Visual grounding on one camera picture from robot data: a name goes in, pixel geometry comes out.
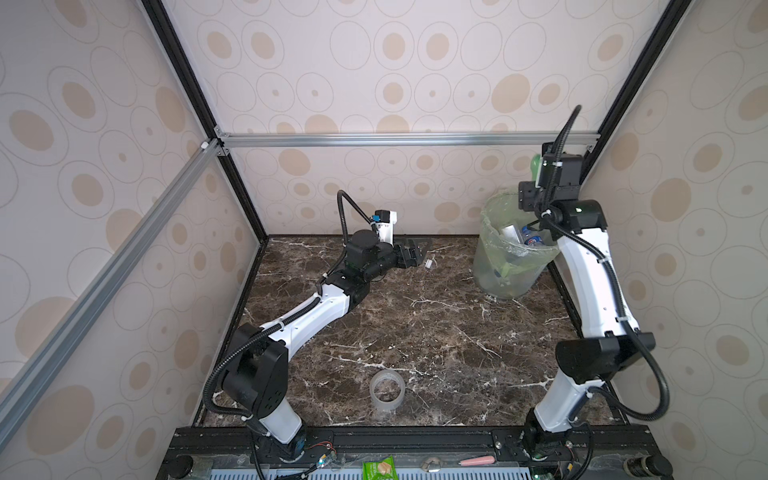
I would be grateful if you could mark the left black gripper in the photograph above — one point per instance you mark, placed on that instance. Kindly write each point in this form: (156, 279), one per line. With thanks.
(411, 260)

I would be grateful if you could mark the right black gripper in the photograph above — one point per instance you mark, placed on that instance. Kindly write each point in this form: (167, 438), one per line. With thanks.
(528, 194)

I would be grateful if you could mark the clear crushed bottle white cap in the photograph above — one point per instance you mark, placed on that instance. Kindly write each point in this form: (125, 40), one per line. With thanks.
(423, 247)

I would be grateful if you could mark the green Sprite bottle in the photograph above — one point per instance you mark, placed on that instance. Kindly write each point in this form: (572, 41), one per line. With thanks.
(535, 166)

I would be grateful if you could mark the mesh bin with green liner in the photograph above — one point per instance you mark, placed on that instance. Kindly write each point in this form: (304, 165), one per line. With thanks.
(501, 268)

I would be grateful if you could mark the square clear frosted bottle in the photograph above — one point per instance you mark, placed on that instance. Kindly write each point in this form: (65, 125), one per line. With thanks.
(512, 233)

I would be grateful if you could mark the blue label water bottle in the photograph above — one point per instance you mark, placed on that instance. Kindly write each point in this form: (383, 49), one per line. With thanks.
(532, 238)

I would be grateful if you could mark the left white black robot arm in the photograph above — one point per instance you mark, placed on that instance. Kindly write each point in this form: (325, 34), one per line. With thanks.
(251, 380)

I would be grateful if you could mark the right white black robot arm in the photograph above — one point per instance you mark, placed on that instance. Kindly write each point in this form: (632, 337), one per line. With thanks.
(611, 339)

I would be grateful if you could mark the clear tape roll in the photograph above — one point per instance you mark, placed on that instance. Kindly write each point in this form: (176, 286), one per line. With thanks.
(387, 390)

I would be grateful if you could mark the green snack packet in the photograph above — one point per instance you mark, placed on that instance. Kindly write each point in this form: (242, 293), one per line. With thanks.
(380, 470)

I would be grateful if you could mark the pink pen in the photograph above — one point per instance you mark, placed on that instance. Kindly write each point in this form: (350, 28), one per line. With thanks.
(478, 461)

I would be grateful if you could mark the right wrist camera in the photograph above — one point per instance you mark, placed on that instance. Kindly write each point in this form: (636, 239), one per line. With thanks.
(559, 178)

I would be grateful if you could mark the back aluminium rail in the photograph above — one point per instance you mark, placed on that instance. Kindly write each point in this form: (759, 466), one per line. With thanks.
(355, 140)

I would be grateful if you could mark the aluminium rail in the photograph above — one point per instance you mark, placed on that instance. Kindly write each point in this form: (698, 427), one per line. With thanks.
(43, 367)
(355, 140)

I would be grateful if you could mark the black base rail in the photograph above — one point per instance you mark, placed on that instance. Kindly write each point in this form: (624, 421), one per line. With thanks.
(597, 452)

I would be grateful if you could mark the left aluminium rail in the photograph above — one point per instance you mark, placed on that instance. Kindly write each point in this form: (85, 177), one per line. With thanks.
(43, 367)

